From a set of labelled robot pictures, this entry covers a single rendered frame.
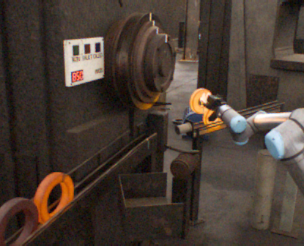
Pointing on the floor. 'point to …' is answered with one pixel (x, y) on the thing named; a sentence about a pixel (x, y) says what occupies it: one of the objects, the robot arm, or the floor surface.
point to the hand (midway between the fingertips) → (201, 98)
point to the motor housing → (183, 185)
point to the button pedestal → (286, 227)
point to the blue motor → (192, 120)
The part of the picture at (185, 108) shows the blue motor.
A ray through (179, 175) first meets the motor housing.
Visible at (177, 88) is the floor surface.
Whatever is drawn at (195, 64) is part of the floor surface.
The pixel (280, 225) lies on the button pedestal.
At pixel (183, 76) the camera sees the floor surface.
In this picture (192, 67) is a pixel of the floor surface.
